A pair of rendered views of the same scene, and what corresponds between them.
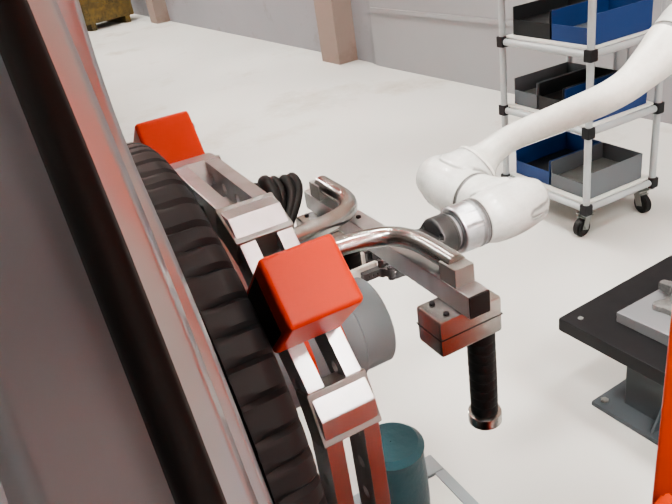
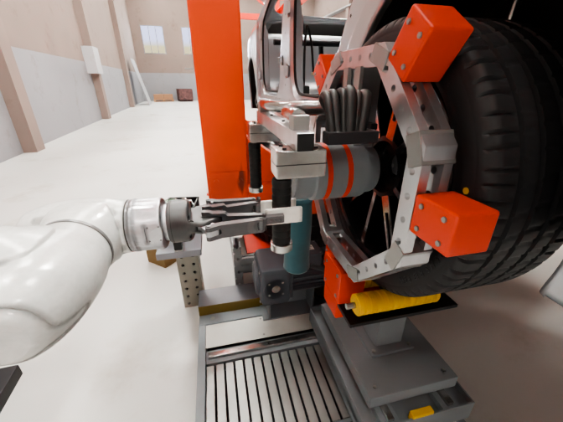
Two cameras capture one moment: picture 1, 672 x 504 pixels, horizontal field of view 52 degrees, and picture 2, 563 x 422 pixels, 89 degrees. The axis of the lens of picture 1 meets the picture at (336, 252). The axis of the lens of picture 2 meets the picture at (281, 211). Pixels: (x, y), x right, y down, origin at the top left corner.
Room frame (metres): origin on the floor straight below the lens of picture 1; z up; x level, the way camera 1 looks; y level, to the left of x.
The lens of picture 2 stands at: (1.49, 0.07, 1.05)
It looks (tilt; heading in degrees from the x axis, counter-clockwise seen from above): 24 degrees down; 191
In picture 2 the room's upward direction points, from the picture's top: straight up
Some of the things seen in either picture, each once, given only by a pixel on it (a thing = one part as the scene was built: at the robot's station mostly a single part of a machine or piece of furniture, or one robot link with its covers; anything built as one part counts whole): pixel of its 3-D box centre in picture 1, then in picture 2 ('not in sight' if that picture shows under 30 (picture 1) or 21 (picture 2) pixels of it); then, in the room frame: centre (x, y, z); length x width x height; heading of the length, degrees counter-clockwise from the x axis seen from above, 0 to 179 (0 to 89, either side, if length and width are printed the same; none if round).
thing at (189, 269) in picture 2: not in sight; (189, 266); (0.42, -0.60, 0.21); 0.10 x 0.10 x 0.42; 24
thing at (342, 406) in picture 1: (262, 366); (355, 168); (0.76, 0.12, 0.85); 0.54 x 0.07 x 0.54; 24
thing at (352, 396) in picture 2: not in sight; (376, 352); (0.69, 0.28, 0.13); 0.50 x 0.36 x 0.10; 24
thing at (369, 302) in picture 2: not in sight; (395, 297); (0.83, 0.26, 0.51); 0.29 x 0.06 x 0.06; 114
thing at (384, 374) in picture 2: not in sight; (384, 314); (0.69, 0.28, 0.32); 0.40 x 0.30 x 0.28; 24
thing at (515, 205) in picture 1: (504, 206); (77, 234); (1.16, -0.33, 0.83); 0.16 x 0.13 x 0.11; 114
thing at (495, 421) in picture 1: (482, 373); (255, 166); (0.70, -0.16, 0.83); 0.04 x 0.04 x 0.16
